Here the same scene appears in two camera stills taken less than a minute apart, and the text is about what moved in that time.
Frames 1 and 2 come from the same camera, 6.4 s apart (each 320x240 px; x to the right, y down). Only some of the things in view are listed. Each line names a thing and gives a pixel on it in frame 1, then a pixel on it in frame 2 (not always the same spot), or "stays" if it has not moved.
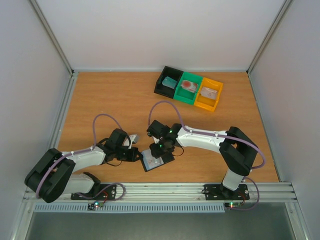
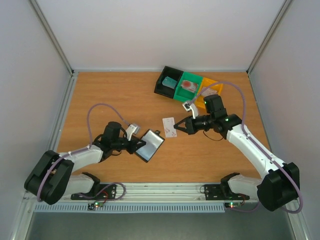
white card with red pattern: [150, 161] → [169, 129]
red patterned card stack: [190, 86] stays
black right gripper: [157, 152] → [189, 124]
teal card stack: [169, 82] stays
